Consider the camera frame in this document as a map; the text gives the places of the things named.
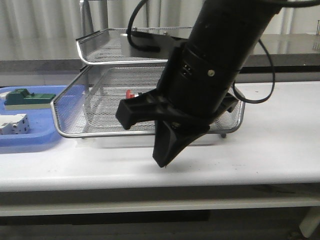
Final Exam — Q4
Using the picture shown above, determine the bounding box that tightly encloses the red emergency stop button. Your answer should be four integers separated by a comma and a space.
125, 89, 143, 99

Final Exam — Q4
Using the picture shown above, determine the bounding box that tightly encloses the blue plastic tray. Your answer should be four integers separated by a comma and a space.
0, 85, 66, 154

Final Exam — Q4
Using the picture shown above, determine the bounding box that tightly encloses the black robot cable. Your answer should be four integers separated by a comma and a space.
127, 0, 320, 105

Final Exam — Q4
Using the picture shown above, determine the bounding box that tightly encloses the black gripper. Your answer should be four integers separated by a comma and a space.
115, 42, 242, 168

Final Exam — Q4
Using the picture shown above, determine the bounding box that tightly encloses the green electrical module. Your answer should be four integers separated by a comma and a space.
4, 88, 56, 111

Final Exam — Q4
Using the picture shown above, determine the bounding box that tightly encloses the dark back counter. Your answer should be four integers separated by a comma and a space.
0, 34, 320, 74

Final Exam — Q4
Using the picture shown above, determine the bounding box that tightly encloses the silver rack frame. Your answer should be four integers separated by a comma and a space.
78, 0, 227, 139

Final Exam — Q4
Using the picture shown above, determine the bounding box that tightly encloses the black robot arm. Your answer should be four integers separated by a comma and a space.
115, 0, 280, 167

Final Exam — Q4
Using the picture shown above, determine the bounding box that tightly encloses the silver mesh tray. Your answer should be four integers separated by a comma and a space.
76, 26, 193, 65
49, 65, 246, 139
83, 85, 153, 133

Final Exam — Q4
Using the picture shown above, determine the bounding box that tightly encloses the white table leg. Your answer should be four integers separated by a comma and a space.
299, 206, 320, 238

